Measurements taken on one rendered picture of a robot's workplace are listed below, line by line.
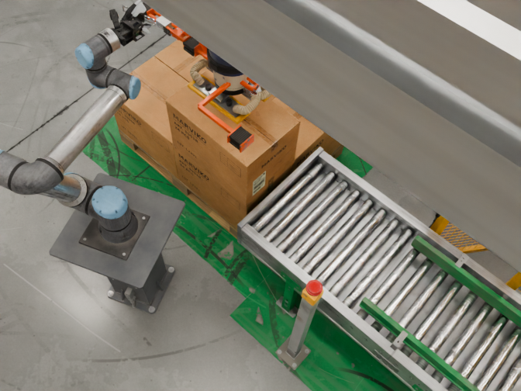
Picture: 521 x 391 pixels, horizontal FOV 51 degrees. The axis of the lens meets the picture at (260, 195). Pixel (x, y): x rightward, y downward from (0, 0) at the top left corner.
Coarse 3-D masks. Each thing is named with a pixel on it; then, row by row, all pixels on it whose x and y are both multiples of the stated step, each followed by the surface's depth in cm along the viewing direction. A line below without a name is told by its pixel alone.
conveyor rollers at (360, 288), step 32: (288, 192) 309; (352, 192) 311; (256, 224) 298; (320, 224) 301; (352, 224) 301; (320, 256) 290; (384, 256) 292; (416, 256) 293; (384, 288) 282; (448, 288) 286; (448, 320) 276; (480, 320) 275; (448, 352) 269; (480, 352) 267; (480, 384) 260; (512, 384) 260
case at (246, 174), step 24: (192, 96) 291; (240, 96) 292; (192, 120) 283; (264, 120) 284; (288, 120) 285; (192, 144) 301; (216, 144) 278; (264, 144) 277; (288, 144) 293; (216, 168) 299; (240, 168) 276; (264, 168) 289; (240, 192) 296
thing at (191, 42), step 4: (188, 36) 267; (184, 40) 266; (188, 40) 267; (192, 40) 267; (196, 40) 267; (184, 44) 266; (188, 44) 266; (192, 44) 266; (196, 44) 266; (184, 48) 268; (188, 48) 265; (192, 48) 263; (196, 48) 264; (200, 48) 266; (188, 52) 268; (192, 52) 267; (196, 52) 266; (196, 56) 268
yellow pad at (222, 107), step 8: (208, 80) 271; (192, 88) 269; (200, 88) 268; (208, 88) 266; (200, 96) 268; (216, 104) 264; (224, 104) 263; (232, 104) 263; (240, 104) 264; (224, 112) 262; (232, 112) 261; (232, 120) 261; (240, 120) 260
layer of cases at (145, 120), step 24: (168, 48) 362; (144, 72) 351; (168, 72) 351; (144, 96) 341; (168, 96) 342; (120, 120) 363; (144, 120) 332; (168, 120) 332; (144, 144) 360; (168, 144) 329; (312, 144) 329; (336, 144) 368; (168, 168) 358; (192, 168) 327; (288, 168) 322; (216, 192) 325; (264, 192) 316; (240, 216) 324
